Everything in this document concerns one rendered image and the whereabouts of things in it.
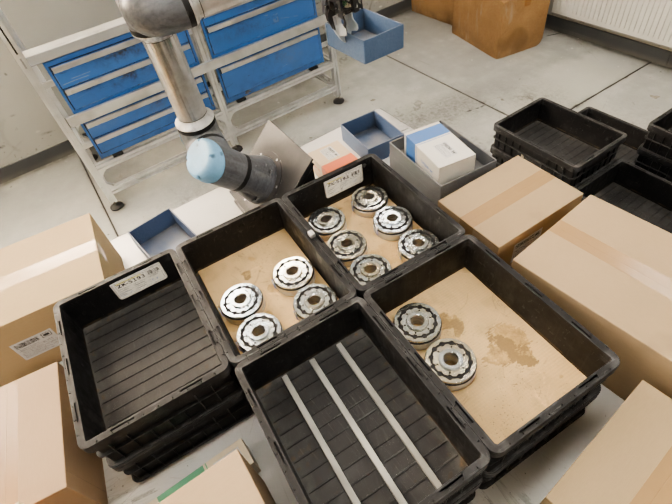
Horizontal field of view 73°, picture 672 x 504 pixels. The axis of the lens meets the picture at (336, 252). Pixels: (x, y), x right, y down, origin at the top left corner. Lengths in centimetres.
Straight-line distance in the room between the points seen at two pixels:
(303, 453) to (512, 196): 82
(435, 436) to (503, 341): 25
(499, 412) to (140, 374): 77
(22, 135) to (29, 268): 240
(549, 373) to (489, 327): 15
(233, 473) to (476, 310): 60
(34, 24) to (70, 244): 230
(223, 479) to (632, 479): 68
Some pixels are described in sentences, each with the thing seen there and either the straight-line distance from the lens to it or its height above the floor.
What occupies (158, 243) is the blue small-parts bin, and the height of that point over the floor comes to 70.
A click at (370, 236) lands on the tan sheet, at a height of 83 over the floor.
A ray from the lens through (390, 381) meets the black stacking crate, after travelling 98.
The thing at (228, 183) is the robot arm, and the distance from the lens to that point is 136.
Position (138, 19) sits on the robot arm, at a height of 138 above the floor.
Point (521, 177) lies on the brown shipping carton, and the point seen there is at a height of 86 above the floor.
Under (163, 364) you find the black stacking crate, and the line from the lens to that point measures 114.
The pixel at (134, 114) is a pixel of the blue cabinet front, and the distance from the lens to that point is 288.
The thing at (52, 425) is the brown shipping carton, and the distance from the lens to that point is 116.
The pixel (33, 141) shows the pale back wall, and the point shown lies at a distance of 380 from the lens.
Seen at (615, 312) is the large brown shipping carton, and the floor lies 90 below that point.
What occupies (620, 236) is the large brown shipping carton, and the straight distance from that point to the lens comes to 121.
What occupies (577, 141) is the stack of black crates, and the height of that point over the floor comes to 49.
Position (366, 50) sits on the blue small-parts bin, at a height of 111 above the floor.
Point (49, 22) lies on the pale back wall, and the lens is 357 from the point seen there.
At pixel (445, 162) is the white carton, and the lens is 134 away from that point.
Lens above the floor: 171
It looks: 48 degrees down
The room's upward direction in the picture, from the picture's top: 11 degrees counter-clockwise
